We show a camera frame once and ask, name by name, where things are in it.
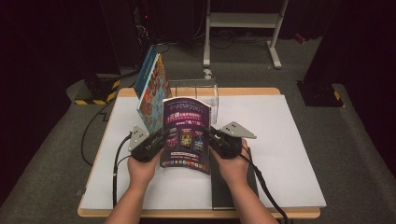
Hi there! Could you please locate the person's left hand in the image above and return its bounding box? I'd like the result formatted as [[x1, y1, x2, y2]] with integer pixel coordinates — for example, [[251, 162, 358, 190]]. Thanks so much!
[[126, 148, 165, 189]]

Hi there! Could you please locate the black notebook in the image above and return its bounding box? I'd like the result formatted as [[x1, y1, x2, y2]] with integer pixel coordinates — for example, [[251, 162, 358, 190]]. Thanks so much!
[[209, 148, 260, 211]]

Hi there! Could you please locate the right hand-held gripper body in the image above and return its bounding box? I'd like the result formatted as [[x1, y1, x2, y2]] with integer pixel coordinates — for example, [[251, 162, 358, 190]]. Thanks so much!
[[211, 121, 258, 160]]

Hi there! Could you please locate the light blue picture book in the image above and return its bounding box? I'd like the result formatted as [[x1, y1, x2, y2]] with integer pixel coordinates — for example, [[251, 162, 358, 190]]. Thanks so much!
[[136, 51, 173, 133]]

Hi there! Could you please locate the black floor cable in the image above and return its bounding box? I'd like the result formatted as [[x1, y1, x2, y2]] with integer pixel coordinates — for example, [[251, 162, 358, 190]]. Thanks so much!
[[80, 43, 165, 166]]

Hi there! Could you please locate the purple book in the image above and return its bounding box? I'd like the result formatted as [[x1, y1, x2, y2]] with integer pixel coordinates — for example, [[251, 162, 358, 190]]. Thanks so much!
[[159, 96, 214, 176]]

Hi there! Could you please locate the person's right hand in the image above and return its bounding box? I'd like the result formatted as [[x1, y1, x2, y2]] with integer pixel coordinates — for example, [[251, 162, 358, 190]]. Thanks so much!
[[209, 138, 250, 189]]

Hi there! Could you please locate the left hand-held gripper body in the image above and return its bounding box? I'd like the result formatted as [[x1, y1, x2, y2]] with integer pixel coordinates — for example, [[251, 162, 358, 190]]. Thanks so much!
[[128, 125, 166, 163]]

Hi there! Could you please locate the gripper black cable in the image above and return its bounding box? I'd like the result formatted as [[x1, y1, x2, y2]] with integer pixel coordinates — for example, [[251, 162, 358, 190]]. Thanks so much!
[[239, 146, 291, 224], [112, 132, 134, 208]]

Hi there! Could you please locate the white metal stand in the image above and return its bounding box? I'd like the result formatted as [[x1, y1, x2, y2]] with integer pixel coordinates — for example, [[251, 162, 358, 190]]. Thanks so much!
[[203, 0, 290, 70]]

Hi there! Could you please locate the clear acrylic book rack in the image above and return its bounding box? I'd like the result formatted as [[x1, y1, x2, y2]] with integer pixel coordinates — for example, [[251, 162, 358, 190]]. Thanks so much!
[[167, 77, 219, 126]]

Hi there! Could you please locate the black yellow striped base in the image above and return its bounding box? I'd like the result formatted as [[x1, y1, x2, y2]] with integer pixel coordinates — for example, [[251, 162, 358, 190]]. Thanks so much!
[[74, 74, 121, 106], [296, 80, 346, 108]]

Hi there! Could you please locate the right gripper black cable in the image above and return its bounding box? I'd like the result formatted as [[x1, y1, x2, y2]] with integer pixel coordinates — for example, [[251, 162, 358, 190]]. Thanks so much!
[[239, 146, 291, 224]]

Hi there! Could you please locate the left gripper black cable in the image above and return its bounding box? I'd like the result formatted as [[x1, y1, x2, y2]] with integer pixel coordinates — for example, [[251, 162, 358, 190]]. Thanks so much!
[[112, 132, 134, 208]]

